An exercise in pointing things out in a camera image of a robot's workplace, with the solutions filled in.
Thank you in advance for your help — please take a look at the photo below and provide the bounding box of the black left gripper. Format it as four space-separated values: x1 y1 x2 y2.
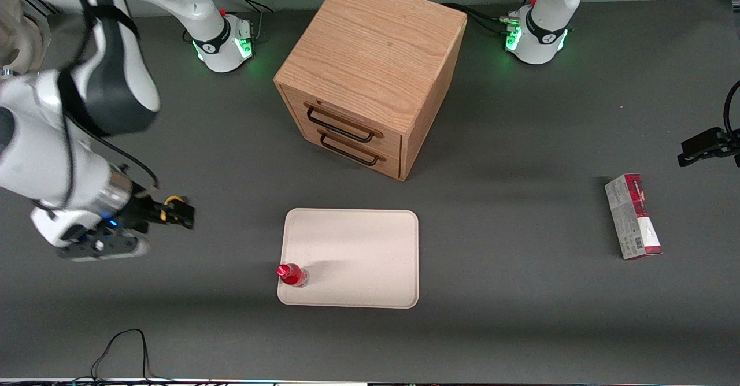
678 127 740 168

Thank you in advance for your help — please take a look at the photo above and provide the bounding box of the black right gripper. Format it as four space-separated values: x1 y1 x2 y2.
118 186 196 235

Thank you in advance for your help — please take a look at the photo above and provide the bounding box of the red coke bottle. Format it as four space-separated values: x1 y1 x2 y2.
276 263 309 288

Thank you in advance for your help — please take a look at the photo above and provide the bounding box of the cream plastic tray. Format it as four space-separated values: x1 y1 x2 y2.
277 208 419 309

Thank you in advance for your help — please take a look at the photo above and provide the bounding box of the grey and red carton box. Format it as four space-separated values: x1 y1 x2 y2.
604 173 664 261

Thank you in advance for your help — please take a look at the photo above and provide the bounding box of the oak drawer front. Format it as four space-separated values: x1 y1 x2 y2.
289 117 403 180
281 85 404 159

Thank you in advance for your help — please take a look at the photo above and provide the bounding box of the oak wooden drawer cabinet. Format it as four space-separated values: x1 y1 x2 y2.
273 0 468 182

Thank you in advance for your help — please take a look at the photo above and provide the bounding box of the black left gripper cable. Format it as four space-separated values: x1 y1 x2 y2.
722 79 740 139

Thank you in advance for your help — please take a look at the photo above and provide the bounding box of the black arm-mounted cable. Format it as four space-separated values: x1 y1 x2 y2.
60 0 161 194

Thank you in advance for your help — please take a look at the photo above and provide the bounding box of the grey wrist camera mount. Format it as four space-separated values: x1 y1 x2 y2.
57 231 150 261

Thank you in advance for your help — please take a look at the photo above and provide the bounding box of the thin black looped table cable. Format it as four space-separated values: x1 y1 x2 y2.
90 328 174 384

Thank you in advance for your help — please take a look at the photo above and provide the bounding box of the black metal drawer handle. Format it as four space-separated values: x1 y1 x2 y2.
317 129 387 167
304 103 384 144

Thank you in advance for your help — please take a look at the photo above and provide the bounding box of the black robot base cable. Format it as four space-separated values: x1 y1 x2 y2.
212 0 276 44
442 2 524 36

